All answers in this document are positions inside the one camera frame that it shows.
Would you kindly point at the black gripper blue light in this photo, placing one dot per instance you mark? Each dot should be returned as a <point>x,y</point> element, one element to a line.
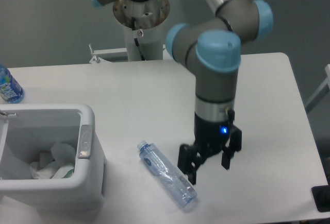
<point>210,139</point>

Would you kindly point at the clear plastic bottle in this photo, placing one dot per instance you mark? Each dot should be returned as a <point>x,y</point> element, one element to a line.
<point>167,174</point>

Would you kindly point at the white paper wrapper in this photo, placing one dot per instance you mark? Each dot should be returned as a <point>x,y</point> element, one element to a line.
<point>64,155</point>

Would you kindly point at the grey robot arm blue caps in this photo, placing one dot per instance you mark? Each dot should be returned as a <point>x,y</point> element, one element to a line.
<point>211,51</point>

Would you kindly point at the white plastic trash can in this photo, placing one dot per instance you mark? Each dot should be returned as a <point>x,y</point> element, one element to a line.
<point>28,130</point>

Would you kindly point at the white paper trash in can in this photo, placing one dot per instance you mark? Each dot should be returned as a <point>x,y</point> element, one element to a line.
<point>45,168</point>

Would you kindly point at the black object at table edge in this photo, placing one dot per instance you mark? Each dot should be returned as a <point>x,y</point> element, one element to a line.
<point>321,197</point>

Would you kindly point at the blue labelled water bottle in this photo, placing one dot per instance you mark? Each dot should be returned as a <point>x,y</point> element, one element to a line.
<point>11,91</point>

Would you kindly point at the white table frame bracket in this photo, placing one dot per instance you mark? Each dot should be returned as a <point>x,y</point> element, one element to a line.
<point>113,52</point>

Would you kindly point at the white frame at right edge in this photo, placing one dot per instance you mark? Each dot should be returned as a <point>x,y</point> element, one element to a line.
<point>321,91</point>

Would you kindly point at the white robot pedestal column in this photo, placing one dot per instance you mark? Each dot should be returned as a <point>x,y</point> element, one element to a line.
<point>142,22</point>

